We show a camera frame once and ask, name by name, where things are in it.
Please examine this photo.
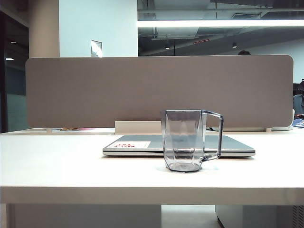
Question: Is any small wall poster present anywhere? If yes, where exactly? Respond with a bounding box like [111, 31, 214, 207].
[90, 39, 103, 57]

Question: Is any clear faceted handled cup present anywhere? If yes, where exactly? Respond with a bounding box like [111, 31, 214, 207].
[161, 109, 225, 173]

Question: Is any long white ceiling light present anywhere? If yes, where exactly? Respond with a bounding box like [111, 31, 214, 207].
[137, 19, 304, 28]

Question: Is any dark glass door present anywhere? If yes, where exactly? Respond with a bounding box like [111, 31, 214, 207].
[0, 10, 29, 133]

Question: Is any taupe fabric desk divider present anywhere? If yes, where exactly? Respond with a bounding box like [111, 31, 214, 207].
[25, 54, 295, 129]

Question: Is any white red-lettered sticker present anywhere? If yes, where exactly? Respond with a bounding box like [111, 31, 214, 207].
[112, 141, 152, 148]

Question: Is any silver closed laptop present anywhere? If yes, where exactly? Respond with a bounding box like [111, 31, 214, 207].
[102, 134, 256, 157]

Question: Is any beige desk back panel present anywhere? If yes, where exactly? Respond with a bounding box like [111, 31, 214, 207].
[13, 204, 162, 228]

